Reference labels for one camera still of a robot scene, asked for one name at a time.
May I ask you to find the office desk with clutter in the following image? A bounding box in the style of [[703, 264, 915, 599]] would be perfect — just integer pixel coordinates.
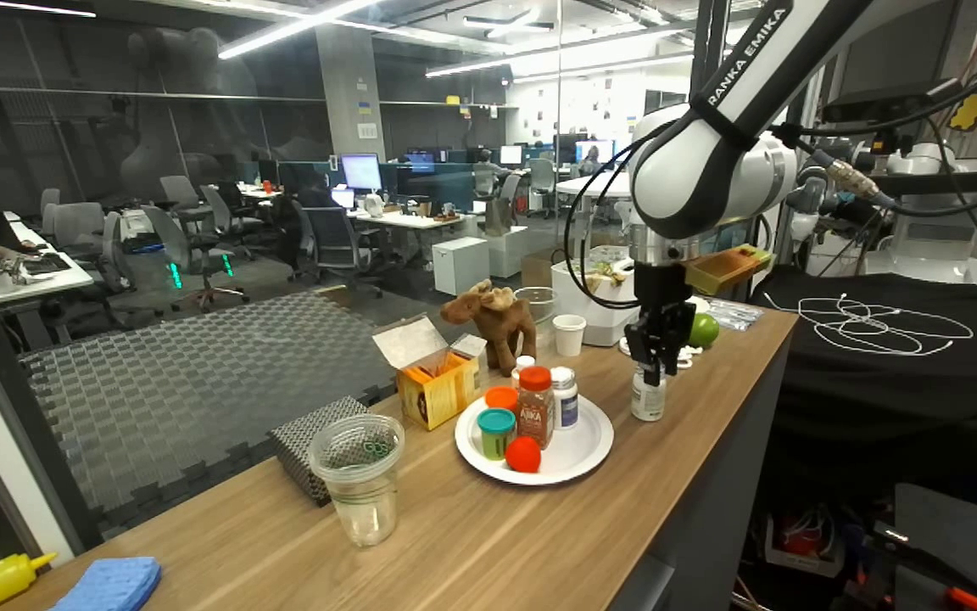
[[0, 210, 98, 350]]

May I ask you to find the white paper plate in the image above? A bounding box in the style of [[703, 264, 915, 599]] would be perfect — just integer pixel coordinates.
[[450, 385, 618, 491]]

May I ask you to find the white countertop machine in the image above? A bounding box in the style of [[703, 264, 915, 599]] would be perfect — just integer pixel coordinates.
[[545, 252, 645, 351]]

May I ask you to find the clear plastic cup green rim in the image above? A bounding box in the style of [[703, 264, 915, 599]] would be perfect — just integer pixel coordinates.
[[514, 281, 557, 323]]

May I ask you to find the lit computer monitor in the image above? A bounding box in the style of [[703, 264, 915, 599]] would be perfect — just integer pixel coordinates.
[[337, 153, 386, 198]]

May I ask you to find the orange lid dough container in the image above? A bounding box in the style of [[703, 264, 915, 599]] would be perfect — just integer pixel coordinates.
[[481, 384, 523, 414]]

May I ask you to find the white looped cable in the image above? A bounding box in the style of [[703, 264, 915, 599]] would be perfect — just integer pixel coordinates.
[[792, 289, 977, 364]]

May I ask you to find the orange lid spice jar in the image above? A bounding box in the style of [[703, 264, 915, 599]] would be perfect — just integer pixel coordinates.
[[516, 364, 559, 451]]

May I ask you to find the white pill bottle blue label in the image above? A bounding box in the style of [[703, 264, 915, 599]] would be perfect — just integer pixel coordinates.
[[629, 366, 673, 427], [545, 364, 585, 430]]

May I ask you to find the black office chair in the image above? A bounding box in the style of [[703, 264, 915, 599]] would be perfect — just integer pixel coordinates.
[[285, 200, 367, 285]]

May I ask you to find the blue cloth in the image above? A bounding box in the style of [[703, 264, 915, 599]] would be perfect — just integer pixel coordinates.
[[47, 548, 168, 611]]

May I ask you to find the brown moose plush toy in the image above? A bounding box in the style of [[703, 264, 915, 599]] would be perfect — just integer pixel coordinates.
[[437, 281, 544, 377]]

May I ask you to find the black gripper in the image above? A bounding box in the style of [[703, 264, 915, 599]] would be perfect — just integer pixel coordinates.
[[623, 260, 698, 391]]

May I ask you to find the red ball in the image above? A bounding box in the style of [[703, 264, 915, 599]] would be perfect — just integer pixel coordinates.
[[504, 433, 545, 476]]

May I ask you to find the grey concrete pillar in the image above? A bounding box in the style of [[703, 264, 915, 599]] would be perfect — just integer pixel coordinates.
[[311, 22, 391, 169]]

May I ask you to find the white paper cup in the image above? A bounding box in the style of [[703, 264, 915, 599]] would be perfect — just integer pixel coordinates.
[[551, 311, 592, 359]]

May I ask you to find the open yellow cardboard box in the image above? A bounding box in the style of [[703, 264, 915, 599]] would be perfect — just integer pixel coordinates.
[[371, 311, 491, 433]]

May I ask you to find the teal lid dough container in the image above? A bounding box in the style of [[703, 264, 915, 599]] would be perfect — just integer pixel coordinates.
[[475, 402, 523, 460]]

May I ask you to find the green round object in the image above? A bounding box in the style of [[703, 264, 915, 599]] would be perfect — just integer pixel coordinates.
[[687, 308, 726, 351]]

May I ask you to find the black cloth covered table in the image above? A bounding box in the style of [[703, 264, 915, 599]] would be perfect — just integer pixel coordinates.
[[755, 268, 977, 478]]

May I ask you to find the white low cabinet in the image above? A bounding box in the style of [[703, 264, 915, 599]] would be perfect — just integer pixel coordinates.
[[427, 230, 532, 302]]

